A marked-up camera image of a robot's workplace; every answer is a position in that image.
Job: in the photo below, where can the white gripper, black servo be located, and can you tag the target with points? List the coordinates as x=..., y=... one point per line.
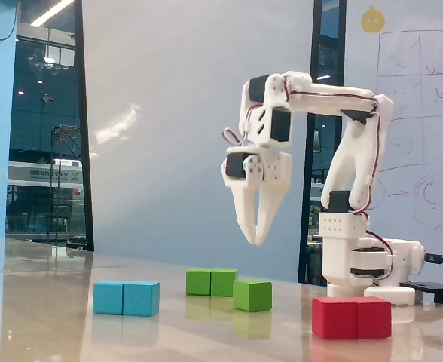
x=273, y=167

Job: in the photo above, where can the small green wooden cube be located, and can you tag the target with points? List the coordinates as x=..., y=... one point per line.
x=251, y=296

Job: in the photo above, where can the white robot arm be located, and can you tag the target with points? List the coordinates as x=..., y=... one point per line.
x=357, y=151

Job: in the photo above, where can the long green wooden block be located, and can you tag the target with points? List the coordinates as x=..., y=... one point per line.
x=206, y=283

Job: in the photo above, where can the long red wooden block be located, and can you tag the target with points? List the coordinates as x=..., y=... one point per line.
x=349, y=318

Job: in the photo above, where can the long blue wooden block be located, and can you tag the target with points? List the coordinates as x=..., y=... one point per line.
x=125, y=298

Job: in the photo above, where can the narrow black framed window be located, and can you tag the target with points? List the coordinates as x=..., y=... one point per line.
x=325, y=45

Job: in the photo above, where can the whiteboard with pen drawings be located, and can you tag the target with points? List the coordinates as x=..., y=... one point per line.
x=425, y=94

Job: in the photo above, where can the yellow round sticker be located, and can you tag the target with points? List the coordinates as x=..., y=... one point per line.
x=373, y=20

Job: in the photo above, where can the black window frame post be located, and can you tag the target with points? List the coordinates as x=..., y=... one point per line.
x=83, y=132

